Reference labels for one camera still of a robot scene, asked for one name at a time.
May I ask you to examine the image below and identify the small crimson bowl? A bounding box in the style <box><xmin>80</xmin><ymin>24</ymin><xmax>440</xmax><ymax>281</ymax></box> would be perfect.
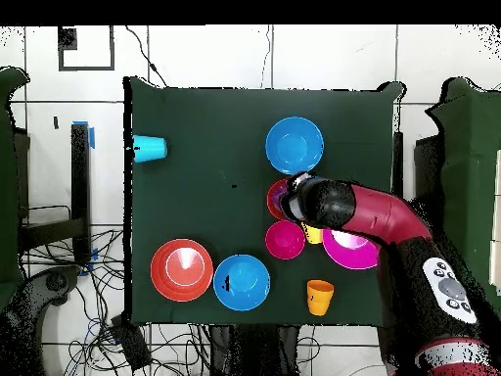
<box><xmin>264</xmin><ymin>219</ymin><xmax>306</xmax><ymax>260</ymax></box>

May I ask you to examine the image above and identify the light blue cup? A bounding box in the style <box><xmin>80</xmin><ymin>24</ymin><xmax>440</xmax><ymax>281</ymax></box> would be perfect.
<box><xmin>131</xmin><ymin>134</ymin><xmax>168</xmax><ymax>165</ymax></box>

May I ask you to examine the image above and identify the purple cup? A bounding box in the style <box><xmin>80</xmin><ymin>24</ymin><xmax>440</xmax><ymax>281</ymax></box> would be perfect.
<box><xmin>272</xmin><ymin>186</ymin><xmax>290</xmax><ymax>213</ymax></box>

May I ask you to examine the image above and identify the blue tape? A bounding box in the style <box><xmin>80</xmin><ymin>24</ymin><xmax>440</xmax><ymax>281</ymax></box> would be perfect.
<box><xmin>72</xmin><ymin>119</ymin><xmax>96</xmax><ymax>150</ymax></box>

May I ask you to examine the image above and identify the orange cup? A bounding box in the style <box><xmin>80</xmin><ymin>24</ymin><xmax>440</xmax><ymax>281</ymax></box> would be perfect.
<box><xmin>305</xmin><ymin>279</ymin><xmax>336</xmax><ymax>317</ymax></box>

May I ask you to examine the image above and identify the black stand frame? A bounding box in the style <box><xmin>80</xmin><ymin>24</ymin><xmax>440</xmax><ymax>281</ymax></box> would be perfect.
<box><xmin>17</xmin><ymin>122</ymin><xmax>93</xmax><ymax>263</ymax></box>

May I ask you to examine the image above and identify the blue bowl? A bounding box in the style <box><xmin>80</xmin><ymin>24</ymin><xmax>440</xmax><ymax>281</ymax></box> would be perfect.
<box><xmin>264</xmin><ymin>116</ymin><xmax>325</xmax><ymax>176</ymax></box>
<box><xmin>212</xmin><ymin>254</ymin><xmax>272</xmax><ymax>312</ymax></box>

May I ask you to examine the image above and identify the green cloth covered table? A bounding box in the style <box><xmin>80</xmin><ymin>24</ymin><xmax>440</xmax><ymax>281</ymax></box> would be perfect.
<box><xmin>0</xmin><ymin>66</ymin><xmax>30</xmax><ymax>310</ymax></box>
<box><xmin>425</xmin><ymin>76</ymin><xmax>501</xmax><ymax>328</ymax></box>

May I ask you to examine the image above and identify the black stand post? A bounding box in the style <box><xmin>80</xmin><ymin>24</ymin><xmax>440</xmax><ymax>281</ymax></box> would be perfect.
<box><xmin>391</xmin><ymin>131</ymin><xmax>404</xmax><ymax>197</ymax></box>

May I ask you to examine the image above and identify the black square frame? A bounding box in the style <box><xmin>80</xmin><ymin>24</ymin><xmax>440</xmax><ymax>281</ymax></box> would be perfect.
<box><xmin>57</xmin><ymin>25</ymin><xmax>115</xmax><ymax>72</ymax></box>

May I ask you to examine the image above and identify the tangle of black cables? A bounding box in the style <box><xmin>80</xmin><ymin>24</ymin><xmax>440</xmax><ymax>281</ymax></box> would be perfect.
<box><xmin>23</xmin><ymin>226</ymin><xmax>212</xmax><ymax>376</ymax></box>

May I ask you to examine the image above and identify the large pink bowl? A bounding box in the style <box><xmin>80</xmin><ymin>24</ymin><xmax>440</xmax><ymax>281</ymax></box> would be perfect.
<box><xmin>321</xmin><ymin>228</ymin><xmax>382</xmax><ymax>270</ymax></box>

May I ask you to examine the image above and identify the white panel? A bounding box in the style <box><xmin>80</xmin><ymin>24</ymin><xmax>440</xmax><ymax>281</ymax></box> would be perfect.
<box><xmin>488</xmin><ymin>148</ymin><xmax>501</xmax><ymax>296</ymax></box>

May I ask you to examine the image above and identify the black cabinet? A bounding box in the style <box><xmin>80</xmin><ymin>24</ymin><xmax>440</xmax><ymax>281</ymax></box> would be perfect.
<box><xmin>413</xmin><ymin>134</ymin><xmax>445</xmax><ymax>236</ymax></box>

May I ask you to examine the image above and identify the dark green table cloth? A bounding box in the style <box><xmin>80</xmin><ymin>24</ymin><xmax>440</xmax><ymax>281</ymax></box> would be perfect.
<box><xmin>122</xmin><ymin>75</ymin><xmax>404</xmax><ymax>328</ymax></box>

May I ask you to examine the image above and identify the large orange bowl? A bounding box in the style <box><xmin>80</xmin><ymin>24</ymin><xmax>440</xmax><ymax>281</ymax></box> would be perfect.
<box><xmin>150</xmin><ymin>238</ymin><xmax>214</xmax><ymax>303</ymax></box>

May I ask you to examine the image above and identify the small orange bowl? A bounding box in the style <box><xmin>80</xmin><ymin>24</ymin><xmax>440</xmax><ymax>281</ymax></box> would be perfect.
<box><xmin>266</xmin><ymin>177</ymin><xmax>292</xmax><ymax>221</ymax></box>

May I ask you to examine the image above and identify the yellow cup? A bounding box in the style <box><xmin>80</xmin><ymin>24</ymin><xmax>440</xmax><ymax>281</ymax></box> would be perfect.
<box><xmin>300</xmin><ymin>222</ymin><xmax>325</xmax><ymax>246</ymax></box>

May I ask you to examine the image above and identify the black floor cable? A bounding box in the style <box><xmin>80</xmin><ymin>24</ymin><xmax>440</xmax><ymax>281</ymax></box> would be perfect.
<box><xmin>124</xmin><ymin>25</ymin><xmax>169</xmax><ymax>88</ymax></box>

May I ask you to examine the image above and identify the black pedestal leg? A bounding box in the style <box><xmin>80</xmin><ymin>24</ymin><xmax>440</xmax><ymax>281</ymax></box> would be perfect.
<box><xmin>7</xmin><ymin>264</ymin><xmax>83</xmax><ymax>326</ymax></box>

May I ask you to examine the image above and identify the black power adapter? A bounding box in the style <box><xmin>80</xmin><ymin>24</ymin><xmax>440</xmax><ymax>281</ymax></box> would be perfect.
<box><xmin>110</xmin><ymin>314</ymin><xmax>153</xmax><ymax>371</ymax></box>

